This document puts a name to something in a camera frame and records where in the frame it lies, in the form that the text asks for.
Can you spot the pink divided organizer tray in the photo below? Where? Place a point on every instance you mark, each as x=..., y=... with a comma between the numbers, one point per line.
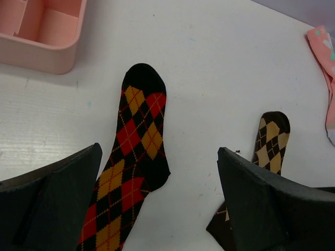
x=41, y=35

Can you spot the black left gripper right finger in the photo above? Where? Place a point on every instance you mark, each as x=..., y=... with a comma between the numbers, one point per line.
x=270, y=212

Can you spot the brown tan argyle sock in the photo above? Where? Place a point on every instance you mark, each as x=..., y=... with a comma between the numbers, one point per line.
x=270, y=146

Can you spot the pink patterned sock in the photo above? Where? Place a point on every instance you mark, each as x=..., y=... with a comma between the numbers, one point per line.
x=321, y=46

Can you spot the red yellow argyle sock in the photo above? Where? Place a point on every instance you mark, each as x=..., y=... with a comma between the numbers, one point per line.
x=136, y=166

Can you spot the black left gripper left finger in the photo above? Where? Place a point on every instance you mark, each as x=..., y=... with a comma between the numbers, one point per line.
x=45, y=209

